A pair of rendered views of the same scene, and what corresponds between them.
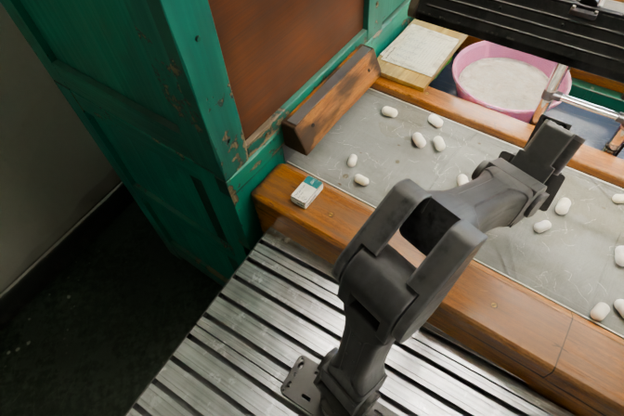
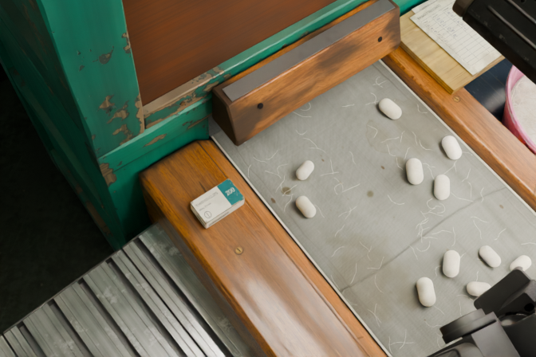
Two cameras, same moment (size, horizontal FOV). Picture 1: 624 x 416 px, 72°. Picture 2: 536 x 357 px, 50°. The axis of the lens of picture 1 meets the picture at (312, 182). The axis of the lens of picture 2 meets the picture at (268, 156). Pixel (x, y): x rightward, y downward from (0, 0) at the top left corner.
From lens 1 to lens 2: 0.21 m
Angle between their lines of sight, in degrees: 9
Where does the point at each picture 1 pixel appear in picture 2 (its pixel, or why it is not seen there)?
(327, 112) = (289, 91)
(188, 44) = not seen: outside the picture
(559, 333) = not seen: outside the picture
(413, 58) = (459, 33)
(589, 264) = not seen: outside the picture
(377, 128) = (362, 128)
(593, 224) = not seen: outside the picture
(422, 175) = (398, 229)
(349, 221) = (261, 271)
